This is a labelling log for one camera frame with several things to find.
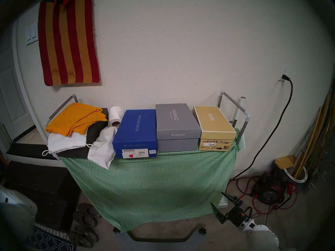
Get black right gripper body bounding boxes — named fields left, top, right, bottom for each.
left=222, top=204, right=252, bottom=229

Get red yellow striped wall rug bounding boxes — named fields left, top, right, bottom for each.
left=38, top=0, right=101, bottom=86

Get gold shoebox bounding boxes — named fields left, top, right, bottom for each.
left=194, top=106, right=237, bottom=151

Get white toilet paper roll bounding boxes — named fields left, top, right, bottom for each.
left=108, top=106, right=125, bottom=128

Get green white gingham cloth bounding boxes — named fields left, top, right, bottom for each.
left=61, top=128, right=240, bottom=232

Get red black power cable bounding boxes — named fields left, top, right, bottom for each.
left=226, top=75, right=298, bottom=215

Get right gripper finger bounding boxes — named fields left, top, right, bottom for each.
left=210, top=202, right=227, bottom=225
left=221, top=192, right=243, bottom=207

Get olive strap sandal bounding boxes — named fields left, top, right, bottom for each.
left=75, top=224, right=99, bottom=242
left=69, top=231, right=94, bottom=248

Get white panel door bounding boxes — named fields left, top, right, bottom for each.
left=0, top=39, right=33, bottom=142

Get white light switch plate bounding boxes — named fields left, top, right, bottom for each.
left=25, top=22, right=39, bottom=45

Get white rimmed bucket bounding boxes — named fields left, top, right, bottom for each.
left=284, top=167, right=308, bottom=184

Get grey robot base platform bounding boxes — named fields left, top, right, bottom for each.
left=113, top=224, right=207, bottom=251

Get pale wooden slat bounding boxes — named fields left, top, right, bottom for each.
left=292, top=94, right=335, bottom=178

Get grey tube shoe rack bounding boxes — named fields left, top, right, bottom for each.
left=44, top=92, right=250, bottom=146

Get brown clog slipper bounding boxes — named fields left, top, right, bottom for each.
left=77, top=203, right=102, bottom=219
left=72, top=211, right=98, bottom=227

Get black red jump starter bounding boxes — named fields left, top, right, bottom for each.
left=255, top=175, right=287, bottom=205

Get white drawstring dust bag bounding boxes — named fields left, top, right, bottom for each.
left=42, top=132, right=93, bottom=157
left=87, top=126, right=119, bottom=170

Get large grey Vionic shoebox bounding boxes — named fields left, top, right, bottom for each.
left=155, top=104, right=202, bottom=152

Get dark brown chest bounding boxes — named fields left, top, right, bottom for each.
left=5, top=161, right=80, bottom=231

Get yellow cardboard piece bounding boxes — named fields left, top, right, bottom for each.
left=275, top=155, right=295, bottom=170

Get orange folded cloth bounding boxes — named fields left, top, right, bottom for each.
left=46, top=102, right=108, bottom=136

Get blue white patterned rug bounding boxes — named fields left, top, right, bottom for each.
left=27, top=223, right=76, bottom=251

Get blue Stuart Weitzman shoebox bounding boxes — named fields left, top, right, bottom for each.
left=112, top=109, right=158, bottom=159

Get black doorstep mat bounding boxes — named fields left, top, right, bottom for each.
left=7, top=142, right=57, bottom=161

